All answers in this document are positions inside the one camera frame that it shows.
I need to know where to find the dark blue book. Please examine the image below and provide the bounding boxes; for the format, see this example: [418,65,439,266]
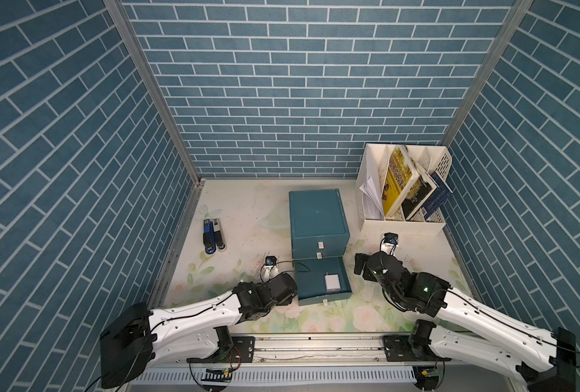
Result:
[422,171,453,221]

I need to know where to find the teal drawer cabinet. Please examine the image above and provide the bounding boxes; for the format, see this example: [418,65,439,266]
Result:
[288,189,352,306]

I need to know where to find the black stapler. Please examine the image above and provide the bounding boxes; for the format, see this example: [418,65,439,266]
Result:
[213,218,226,252]

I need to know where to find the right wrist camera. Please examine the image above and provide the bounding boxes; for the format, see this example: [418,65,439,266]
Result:
[382,233,399,247]

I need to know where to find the blue stapler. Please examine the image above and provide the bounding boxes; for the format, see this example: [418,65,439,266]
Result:
[203,219,217,255]

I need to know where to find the white vent grille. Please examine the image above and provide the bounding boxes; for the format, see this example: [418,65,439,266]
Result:
[130,366,417,387]

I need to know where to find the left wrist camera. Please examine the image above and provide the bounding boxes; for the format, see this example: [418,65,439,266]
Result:
[264,256,278,268]

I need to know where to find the black Moon and Sixpence book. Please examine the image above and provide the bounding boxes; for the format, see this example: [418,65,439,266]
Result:
[401,163,438,221]

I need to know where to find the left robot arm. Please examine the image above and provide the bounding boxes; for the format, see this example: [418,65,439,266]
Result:
[99,273,298,389]

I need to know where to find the white plastic file organizer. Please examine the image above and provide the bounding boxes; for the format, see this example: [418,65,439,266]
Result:
[355,144,453,235]

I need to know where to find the yellow book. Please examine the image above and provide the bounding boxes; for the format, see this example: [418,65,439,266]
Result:
[381,145,418,218]

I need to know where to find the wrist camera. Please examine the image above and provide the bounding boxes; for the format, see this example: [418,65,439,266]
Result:
[264,256,278,268]
[382,233,399,247]

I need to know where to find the metal base rail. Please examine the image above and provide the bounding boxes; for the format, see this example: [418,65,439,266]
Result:
[118,332,516,368]

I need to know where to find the floral table mat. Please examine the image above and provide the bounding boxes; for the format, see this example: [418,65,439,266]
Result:
[164,234,471,334]

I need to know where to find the white paper stack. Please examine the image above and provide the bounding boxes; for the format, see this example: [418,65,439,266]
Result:
[359,176,385,221]

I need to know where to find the white square plug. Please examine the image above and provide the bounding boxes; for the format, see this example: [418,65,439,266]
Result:
[324,274,342,292]

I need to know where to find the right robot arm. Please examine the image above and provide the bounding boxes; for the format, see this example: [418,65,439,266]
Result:
[354,251,577,391]

